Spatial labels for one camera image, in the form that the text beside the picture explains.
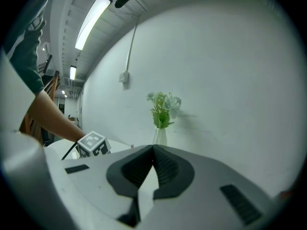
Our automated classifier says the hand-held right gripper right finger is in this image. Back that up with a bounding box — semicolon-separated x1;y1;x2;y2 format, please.
136;144;281;230

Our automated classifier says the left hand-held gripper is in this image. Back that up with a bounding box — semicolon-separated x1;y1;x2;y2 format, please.
76;130;111;158

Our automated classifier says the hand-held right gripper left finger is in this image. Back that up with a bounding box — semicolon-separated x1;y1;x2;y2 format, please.
59;144;154;230

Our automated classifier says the person's left forearm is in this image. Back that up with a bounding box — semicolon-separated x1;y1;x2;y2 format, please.
26;90;87;143

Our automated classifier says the white ribbed vase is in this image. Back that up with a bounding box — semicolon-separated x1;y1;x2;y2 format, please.
153;127;168;146

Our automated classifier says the brown wooden staircase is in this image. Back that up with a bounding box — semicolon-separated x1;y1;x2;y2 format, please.
18;54;62;146

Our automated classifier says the white flower bouquet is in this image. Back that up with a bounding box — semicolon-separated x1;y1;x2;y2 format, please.
146;92;182;129

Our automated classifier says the person's green striped jersey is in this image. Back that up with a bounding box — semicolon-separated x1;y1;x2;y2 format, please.
2;0;58;95

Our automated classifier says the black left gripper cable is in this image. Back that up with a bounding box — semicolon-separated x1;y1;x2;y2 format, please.
61;141;79;161

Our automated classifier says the grey wall junction box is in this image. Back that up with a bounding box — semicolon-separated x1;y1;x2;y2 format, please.
118;70;130;83

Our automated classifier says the grey wall conduit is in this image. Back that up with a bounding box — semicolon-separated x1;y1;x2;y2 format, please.
126;15;140;73

